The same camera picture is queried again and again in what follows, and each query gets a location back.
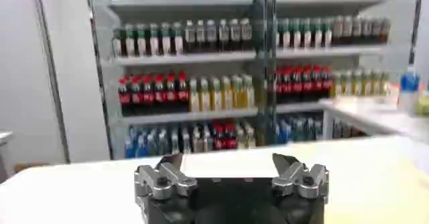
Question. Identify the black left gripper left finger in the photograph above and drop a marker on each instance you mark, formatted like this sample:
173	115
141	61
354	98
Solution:
157	181

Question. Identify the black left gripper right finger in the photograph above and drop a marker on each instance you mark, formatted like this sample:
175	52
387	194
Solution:
301	180

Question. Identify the pale yellow cloth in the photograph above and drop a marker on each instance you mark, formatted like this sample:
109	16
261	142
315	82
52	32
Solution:
385	198

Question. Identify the white side table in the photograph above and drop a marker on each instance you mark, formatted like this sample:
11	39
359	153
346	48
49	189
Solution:
365	116

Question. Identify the metal shelf with drink bottles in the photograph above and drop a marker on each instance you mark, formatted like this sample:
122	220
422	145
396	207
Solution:
187	94
301	81

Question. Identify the blue label water bottle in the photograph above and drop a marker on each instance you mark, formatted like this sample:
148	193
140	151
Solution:
409	84

